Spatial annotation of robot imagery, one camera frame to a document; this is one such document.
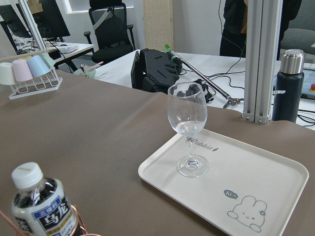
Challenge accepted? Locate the copper wire bottle basket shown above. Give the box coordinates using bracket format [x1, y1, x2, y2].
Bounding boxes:
[0, 205, 100, 236]

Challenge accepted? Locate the tea bottle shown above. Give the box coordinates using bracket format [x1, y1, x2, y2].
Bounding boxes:
[11, 162, 84, 236]

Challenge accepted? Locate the clear wine glass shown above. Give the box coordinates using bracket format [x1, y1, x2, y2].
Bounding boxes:
[167, 82, 209, 177]

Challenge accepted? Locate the black office chair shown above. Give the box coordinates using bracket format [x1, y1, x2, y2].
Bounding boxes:
[89, 0, 135, 64]

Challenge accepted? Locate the person in black clothes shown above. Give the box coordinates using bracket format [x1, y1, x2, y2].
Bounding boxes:
[220, 0, 302, 59]

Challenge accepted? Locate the cream rabbit tray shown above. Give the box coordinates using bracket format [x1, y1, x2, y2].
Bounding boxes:
[138, 130, 309, 236]

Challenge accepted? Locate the blue plastic cup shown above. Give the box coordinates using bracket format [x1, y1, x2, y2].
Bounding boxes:
[27, 55, 50, 78]

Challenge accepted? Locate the dark insulated thermos bottle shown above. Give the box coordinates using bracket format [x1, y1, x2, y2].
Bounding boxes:
[272, 49, 305, 122]

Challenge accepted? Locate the pink plastic cup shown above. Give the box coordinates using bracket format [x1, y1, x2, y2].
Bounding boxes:
[12, 59, 33, 82]

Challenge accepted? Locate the black computer monitor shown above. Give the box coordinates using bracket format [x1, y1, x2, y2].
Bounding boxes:
[32, 0, 70, 38]

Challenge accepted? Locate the white plastic cup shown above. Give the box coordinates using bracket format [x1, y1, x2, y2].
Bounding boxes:
[0, 62, 16, 86]

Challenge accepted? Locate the white wire cup rack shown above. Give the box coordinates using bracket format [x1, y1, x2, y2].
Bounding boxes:
[0, 48, 63, 100]

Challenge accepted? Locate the aluminium frame post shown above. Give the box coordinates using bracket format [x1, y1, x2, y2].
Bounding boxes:
[243, 0, 283, 124]

